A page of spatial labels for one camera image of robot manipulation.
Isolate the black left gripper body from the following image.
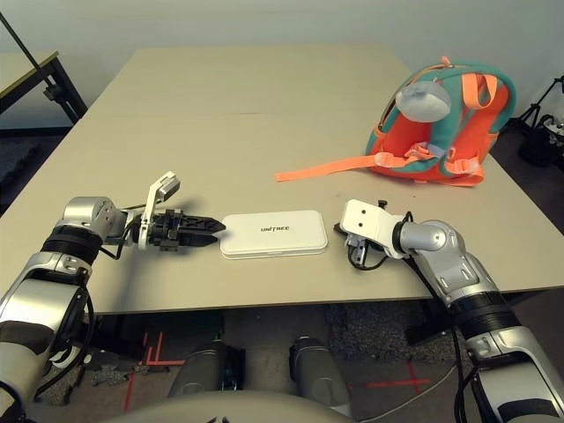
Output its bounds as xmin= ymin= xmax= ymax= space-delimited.
xmin=140 ymin=209 xmax=186 ymax=255

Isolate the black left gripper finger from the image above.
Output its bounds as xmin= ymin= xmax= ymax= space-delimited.
xmin=178 ymin=232 xmax=217 ymax=249
xmin=180 ymin=213 xmax=227 ymax=234

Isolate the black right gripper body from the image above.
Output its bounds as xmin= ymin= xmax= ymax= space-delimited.
xmin=345 ymin=233 xmax=384 ymax=268

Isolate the white Unitree pencil case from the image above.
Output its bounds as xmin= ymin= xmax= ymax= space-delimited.
xmin=219 ymin=210 xmax=330 ymax=261

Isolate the teal and orange backpack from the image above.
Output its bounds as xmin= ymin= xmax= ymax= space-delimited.
xmin=275 ymin=56 xmax=517 ymax=189

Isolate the black table foot beam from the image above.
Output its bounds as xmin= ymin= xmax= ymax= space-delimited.
xmin=404 ymin=303 xmax=446 ymax=347

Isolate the grey robot right leg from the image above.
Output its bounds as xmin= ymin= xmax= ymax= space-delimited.
xmin=288 ymin=335 xmax=353 ymax=411

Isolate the grey robot leg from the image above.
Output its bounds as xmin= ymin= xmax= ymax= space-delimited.
xmin=288 ymin=335 xmax=353 ymax=411
xmin=169 ymin=341 xmax=246 ymax=397

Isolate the grey robot left leg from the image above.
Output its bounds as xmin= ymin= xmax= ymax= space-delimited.
xmin=169 ymin=341 xmax=246 ymax=397

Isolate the grey foam mat scrap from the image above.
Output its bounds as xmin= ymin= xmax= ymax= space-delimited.
xmin=90 ymin=360 xmax=173 ymax=389

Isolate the grey robot torso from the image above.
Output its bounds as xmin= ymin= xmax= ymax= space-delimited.
xmin=114 ymin=390 xmax=353 ymax=423

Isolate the black-framed side table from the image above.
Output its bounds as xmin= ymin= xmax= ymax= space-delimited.
xmin=0 ymin=50 xmax=88 ymax=129

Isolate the black tripod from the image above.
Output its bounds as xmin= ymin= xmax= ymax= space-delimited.
xmin=517 ymin=74 xmax=564 ymax=133

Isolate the thin black stand pole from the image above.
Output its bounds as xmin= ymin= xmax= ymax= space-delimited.
xmin=0 ymin=11 xmax=61 ymax=102

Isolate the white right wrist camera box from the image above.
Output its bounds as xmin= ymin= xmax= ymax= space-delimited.
xmin=341 ymin=198 xmax=407 ymax=260

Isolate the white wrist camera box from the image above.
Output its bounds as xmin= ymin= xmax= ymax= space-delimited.
xmin=136 ymin=171 xmax=182 ymax=252
xmin=341 ymin=198 xmax=407 ymax=260

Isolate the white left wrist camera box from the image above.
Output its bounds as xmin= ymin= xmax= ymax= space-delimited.
xmin=136 ymin=171 xmax=182 ymax=252

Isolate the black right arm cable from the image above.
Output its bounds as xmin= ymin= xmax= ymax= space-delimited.
xmin=350 ymin=211 xmax=486 ymax=423

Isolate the white floor cable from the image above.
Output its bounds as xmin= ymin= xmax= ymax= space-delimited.
xmin=356 ymin=363 xmax=459 ymax=419

